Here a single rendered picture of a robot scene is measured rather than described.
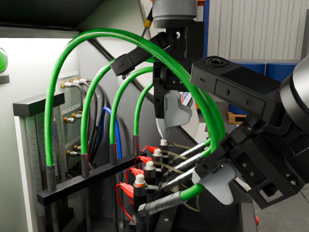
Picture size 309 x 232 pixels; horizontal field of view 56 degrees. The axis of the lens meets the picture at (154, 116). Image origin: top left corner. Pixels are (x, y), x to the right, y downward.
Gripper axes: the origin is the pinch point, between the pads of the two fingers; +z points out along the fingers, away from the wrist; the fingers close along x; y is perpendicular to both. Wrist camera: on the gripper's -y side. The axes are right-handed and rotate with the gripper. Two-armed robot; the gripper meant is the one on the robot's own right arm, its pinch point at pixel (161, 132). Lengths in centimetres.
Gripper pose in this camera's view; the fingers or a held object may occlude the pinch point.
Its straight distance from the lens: 54.8
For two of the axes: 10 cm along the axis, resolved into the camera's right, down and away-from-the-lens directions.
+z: 0.0, 9.7, 2.5
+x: 2.3, -2.5, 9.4
